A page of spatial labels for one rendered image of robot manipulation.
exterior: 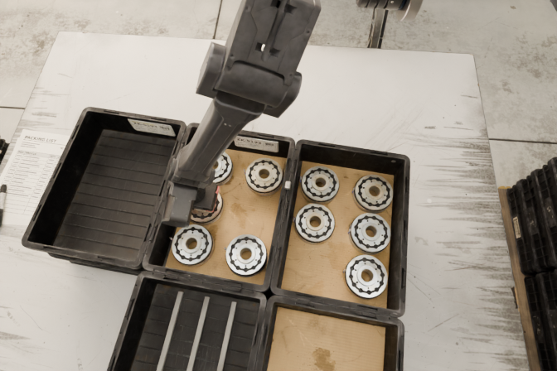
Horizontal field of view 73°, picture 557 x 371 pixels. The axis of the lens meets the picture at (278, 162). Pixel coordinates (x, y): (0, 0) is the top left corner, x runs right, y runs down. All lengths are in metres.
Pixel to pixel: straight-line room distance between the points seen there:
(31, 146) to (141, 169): 0.47
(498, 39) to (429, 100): 1.43
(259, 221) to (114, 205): 0.40
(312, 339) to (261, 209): 0.34
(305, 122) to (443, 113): 0.48
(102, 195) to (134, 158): 0.14
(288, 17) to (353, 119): 0.94
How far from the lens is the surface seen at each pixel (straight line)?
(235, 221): 1.03
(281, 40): 0.41
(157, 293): 1.03
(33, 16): 3.09
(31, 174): 1.45
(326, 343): 0.98
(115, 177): 1.16
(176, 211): 0.80
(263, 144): 1.04
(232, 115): 0.48
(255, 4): 0.40
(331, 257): 1.01
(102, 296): 1.22
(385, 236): 1.01
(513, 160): 2.35
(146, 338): 1.03
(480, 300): 1.24
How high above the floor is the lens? 1.81
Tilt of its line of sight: 65 degrees down
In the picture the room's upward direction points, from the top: 1 degrees counter-clockwise
